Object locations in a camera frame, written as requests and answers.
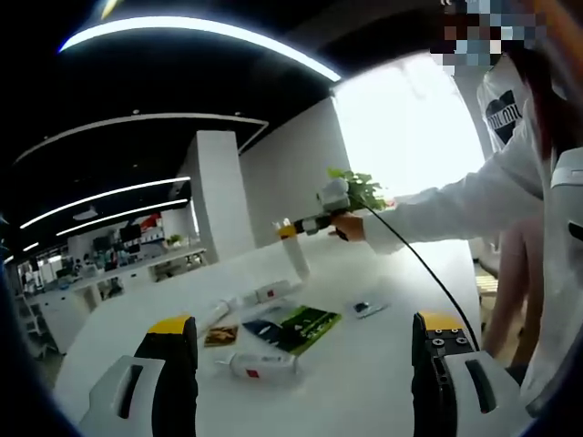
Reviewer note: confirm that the person's right hand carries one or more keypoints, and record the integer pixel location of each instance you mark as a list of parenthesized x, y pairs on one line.
[(350, 227)]

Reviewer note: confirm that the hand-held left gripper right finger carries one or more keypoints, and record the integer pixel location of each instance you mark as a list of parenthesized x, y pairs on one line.
[(437, 378)]

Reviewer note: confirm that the curved white ceiling rail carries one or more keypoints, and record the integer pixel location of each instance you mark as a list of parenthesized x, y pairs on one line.
[(136, 119)]

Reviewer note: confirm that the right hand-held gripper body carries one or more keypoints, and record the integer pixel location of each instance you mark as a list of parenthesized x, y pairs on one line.
[(334, 196)]

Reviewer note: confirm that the wooden slatted stool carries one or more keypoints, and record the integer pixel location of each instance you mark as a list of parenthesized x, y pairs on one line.
[(487, 282)]

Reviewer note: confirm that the wide ceiling light strip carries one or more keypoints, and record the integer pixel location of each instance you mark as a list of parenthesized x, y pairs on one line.
[(205, 27)]

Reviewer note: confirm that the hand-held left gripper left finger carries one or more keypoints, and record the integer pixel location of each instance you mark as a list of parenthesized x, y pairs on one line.
[(168, 364)]

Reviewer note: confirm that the green potted plant white pot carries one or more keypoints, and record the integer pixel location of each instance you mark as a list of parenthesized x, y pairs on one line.
[(364, 186)]

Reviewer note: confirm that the green black skincare mask packet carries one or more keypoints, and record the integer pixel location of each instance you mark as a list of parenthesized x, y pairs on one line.
[(300, 328)]

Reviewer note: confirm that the white skincare bottle red square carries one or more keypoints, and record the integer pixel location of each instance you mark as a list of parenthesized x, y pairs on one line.
[(273, 293), (264, 366)]

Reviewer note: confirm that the bright window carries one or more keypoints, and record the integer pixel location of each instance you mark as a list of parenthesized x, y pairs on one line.
[(401, 136)]

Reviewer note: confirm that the gold skincare sachet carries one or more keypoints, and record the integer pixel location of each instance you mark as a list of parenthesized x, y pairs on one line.
[(222, 335)]

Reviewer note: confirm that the white skincare bottle red collar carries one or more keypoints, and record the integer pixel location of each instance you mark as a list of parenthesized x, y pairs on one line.
[(298, 259)]

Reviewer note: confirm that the small clear skincare sachet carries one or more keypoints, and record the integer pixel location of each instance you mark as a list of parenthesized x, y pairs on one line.
[(369, 308)]

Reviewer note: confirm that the white chest-worn device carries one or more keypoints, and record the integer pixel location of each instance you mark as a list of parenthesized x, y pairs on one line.
[(567, 196)]

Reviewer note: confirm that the white office counter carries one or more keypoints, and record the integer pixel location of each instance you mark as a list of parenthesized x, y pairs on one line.
[(118, 277)]

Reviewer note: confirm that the thin ceiling light strip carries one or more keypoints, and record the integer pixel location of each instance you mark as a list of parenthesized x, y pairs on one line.
[(123, 214), (105, 196)]

